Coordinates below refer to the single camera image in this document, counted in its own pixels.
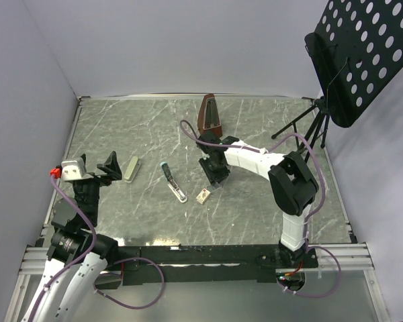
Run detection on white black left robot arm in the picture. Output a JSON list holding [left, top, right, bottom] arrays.
[[22, 152, 122, 321]]

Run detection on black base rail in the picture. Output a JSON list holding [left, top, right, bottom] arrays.
[[106, 244, 318, 286]]

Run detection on white staple box sleeve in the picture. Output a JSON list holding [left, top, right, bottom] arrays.
[[196, 189, 211, 205]]

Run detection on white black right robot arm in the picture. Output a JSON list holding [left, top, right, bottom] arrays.
[[196, 131, 319, 267]]

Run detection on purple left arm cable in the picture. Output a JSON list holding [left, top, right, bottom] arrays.
[[25, 176, 165, 322]]

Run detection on brown wooden metronome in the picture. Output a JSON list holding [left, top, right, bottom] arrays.
[[197, 93, 222, 138]]

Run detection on black perforated music stand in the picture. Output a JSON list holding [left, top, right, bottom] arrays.
[[271, 0, 403, 181]]

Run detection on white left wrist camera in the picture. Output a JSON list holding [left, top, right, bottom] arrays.
[[50, 157, 93, 182]]

